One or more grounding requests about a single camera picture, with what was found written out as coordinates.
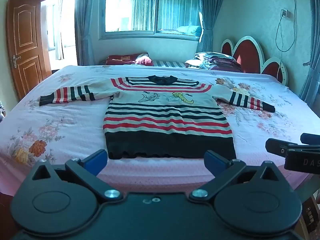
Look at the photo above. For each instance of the striped blanket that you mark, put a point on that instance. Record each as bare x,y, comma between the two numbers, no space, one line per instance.
170,63

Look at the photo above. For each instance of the grey curtain beside doorway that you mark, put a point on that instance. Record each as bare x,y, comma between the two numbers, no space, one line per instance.
86,22

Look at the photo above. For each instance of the striped knit sweater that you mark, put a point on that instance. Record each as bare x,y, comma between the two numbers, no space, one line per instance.
162,120

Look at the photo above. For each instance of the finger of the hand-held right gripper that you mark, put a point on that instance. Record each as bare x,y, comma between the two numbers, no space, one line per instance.
311,139
280,148

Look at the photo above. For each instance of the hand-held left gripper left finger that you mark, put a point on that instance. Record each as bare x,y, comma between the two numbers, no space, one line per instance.
96,159

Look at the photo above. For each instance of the brown case with dials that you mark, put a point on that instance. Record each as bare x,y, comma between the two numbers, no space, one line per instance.
310,215

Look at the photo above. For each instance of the maroon pillow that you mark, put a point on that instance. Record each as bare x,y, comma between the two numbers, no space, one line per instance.
122,58

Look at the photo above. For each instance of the large sliding window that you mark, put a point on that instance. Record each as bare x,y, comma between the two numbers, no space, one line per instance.
150,7

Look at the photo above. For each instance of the bed with floral sheet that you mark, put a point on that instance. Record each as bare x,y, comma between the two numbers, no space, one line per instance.
75,120

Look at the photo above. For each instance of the wall socket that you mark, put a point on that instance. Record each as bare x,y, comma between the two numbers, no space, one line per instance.
285,13

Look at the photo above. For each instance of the red and white headboard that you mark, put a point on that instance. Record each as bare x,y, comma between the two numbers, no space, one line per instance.
250,52

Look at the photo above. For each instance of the balcony doorway window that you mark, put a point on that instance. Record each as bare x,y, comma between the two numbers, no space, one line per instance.
58,25

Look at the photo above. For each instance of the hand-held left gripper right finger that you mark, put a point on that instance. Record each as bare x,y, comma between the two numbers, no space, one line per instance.
215,161

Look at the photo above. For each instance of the grey tied curtain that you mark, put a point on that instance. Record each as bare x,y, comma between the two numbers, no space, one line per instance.
211,7

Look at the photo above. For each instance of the brown wooden door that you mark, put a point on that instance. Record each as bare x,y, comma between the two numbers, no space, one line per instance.
27,47

